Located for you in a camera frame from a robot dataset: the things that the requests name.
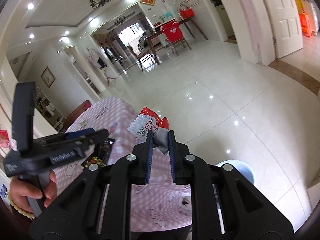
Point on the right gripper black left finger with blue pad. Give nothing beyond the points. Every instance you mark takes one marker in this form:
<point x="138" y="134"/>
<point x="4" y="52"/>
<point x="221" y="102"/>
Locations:
<point x="97" y="204"/>

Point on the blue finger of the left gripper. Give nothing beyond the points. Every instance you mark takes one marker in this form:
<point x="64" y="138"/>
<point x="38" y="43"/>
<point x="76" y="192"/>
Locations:
<point x="80" y="132"/>

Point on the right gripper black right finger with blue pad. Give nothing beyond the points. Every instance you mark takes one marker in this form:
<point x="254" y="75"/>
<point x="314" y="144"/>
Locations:
<point x="224" y="204"/>

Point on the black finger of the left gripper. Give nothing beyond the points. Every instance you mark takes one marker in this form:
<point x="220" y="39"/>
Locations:
<point x="92" y="139"/>

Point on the red silver snack wrapper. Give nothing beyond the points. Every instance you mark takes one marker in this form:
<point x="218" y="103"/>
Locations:
<point x="149" y="121"/>

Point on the white blue trash bin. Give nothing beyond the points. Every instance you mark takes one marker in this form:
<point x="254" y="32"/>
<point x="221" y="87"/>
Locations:
<point x="242" y="167"/>

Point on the person's left hand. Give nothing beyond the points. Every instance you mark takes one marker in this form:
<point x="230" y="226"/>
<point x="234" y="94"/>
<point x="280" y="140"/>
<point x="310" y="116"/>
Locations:
<point x="20" y="190"/>

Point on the black noodle snack packet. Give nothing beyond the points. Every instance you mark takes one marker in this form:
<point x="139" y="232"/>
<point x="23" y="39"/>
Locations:
<point x="100" y="155"/>

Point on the dark red bench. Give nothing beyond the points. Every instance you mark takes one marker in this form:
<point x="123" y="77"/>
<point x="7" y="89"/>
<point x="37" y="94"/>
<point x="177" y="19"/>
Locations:
<point x="76" y="113"/>

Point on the white clothes rack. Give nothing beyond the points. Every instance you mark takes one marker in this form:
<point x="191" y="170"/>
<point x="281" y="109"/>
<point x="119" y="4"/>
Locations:
<point x="49" y="111"/>

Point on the pink checked tablecloth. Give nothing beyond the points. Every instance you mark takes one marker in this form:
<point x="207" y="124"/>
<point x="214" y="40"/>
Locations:
<point x="156" y="203"/>

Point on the coat stand with clothes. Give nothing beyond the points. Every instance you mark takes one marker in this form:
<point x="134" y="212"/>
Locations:
<point x="99" y="63"/>

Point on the brown wooden chair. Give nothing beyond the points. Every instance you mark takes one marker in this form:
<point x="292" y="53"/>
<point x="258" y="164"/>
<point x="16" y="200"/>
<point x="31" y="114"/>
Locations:
<point x="142" y="55"/>

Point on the dark wooden dining table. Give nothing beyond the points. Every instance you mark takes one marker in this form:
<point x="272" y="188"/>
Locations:
<point x="181" y="22"/>

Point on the chair with red cover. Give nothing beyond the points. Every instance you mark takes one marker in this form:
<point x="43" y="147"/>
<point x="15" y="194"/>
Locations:
<point x="174" y="35"/>

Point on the red gift bag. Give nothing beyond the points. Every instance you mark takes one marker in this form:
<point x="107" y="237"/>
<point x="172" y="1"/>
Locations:
<point x="186" y="11"/>

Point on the white panel door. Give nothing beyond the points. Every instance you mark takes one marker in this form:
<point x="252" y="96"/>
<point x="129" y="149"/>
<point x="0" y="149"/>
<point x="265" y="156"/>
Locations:
<point x="286" y="26"/>

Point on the orange plastic stool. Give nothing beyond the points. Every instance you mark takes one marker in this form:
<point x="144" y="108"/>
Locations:
<point x="306" y="25"/>

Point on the pink sheer door curtain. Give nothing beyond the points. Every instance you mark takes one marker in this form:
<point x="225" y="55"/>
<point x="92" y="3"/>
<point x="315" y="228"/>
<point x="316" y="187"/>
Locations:
<point x="251" y="12"/>

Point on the framed picture left wall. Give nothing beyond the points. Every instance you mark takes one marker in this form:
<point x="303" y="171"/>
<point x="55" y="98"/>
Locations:
<point x="47" y="77"/>

